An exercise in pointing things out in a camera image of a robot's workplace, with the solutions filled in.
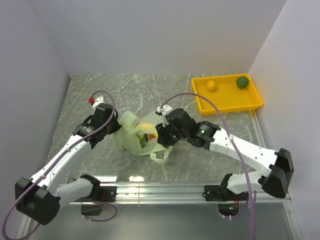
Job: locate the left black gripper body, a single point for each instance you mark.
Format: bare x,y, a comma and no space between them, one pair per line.
112,125

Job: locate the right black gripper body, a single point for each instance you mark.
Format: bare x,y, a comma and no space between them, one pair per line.
169,135

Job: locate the green red mango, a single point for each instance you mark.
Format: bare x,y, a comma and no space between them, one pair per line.
145,138

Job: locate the pale green plastic bag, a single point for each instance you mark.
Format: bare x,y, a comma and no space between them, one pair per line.
126,139

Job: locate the yellow banana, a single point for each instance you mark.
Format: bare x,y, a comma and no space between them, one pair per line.
146,128

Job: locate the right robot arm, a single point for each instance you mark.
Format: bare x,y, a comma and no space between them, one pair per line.
273,169

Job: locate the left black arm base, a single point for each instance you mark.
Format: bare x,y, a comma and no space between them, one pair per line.
102,201

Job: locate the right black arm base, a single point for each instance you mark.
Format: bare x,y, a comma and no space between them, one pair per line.
229,204

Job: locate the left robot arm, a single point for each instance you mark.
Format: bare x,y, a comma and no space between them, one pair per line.
42,195

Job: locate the small orange fruit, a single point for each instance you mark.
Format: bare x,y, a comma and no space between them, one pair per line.
211,86

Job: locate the dark green round fruit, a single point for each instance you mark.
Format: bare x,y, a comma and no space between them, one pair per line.
242,82

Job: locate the yellow plastic tray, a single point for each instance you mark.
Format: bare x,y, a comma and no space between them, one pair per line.
228,97

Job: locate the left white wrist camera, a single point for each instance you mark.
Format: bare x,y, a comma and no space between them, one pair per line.
95,101

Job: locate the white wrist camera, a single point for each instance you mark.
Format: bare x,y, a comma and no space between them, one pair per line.
95,101
164,111

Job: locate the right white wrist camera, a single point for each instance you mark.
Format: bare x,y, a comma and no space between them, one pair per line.
164,111

